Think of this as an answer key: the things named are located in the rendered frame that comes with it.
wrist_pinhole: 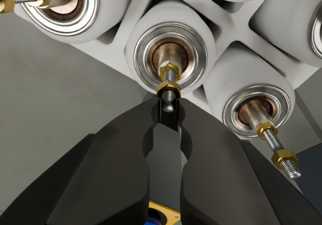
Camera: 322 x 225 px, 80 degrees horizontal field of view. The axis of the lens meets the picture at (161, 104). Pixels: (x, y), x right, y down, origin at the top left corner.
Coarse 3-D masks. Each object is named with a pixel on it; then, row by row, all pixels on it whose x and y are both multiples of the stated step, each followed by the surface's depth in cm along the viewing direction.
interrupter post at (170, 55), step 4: (164, 52) 19; (168, 52) 19; (172, 52) 19; (176, 52) 19; (160, 56) 20; (164, 56) 18; (168, 56) 18; (172, 56) 18; (176, 56) 18; (160, 60) 18; (164, 60) 17; (168, 60) 17; (172, 60) 17; (176, 60) 17; (180, 60) 18; (160, 64) 17; (176, 64) 17; (180, 64) 17; (180, 68) 17; (180, 72) 17
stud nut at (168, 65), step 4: (164, 64) 17; (168, 64) 16; (172, 64) 17; (160, 68) 17; (164, 68) 16; (168, 68) 16; (172, 68) 16; (176, 68) 16; (160, 72) 17; (176, 72) 17; (160, 76) 17; (176, 76) 17; (176, 80) 17
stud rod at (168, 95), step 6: (168, 72) 16; (168, 78) 15; (174, 78) 16; (168, 90) 13; (162, 96) 13; (168, 96) 13; (174, 96) 13; (162, 102) 12; (168, 102) 12; (174, 102) 12; (162, 108) 12; (168, 108) 12; (174, 108) 12
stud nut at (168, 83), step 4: (168, 80) 13; (160, 84) 14; (164, 84) 13; (168, 84) 13; (172, 84) 13; (176, 84) 14; (160, 88) 13; (164, 88) 13; (168, 88) 13; (172, 88) 13; (176, 88) 13; (180, 88) 13; (156, 92) 13; (160, 92) 13; (176, 92) 13; (180, 92) 13; (160, 96) 14; (176, 96) 13; (180, 96) 13
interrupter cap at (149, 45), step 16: (144, 32) 18; (160, 32) 18; (176, 32) 18; (192, 32) 18; (144, 48) 19; (160, 48) 19; (176, 48) 19; (192, 48) 19; (144, 64) 20; (192, 64) 20; (144, 80) 21; (160, 80) 21; (192, 80) 21
